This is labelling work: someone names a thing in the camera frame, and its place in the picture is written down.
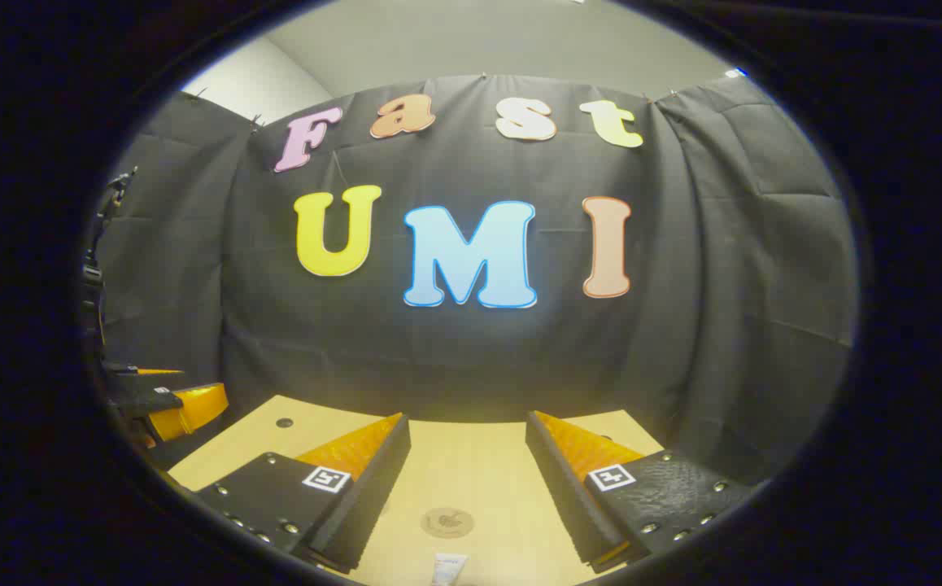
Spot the round cork coaster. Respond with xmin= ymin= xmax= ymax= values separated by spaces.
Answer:
xmin=421 ymin=507 xmax=476 ymax=539

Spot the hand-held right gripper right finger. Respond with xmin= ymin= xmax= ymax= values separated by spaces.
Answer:
xmin=525 ymin=410 xmax=757 ymax=575

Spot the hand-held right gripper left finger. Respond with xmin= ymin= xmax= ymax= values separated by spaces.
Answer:
xmin=192 ymin=413 xmax=412 ymax=573

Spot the black backdrop cloth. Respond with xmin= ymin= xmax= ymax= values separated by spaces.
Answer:
xmin=85 ymin=73 xmax=858 ymax=489

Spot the light wooden desktop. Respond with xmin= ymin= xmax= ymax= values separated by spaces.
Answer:
xmin=168 ymin=395 xmax=667 ymax=586

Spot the white toothpaste tube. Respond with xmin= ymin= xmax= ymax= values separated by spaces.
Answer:
xmin=432 ymin=553 xmax=469 ymax=586

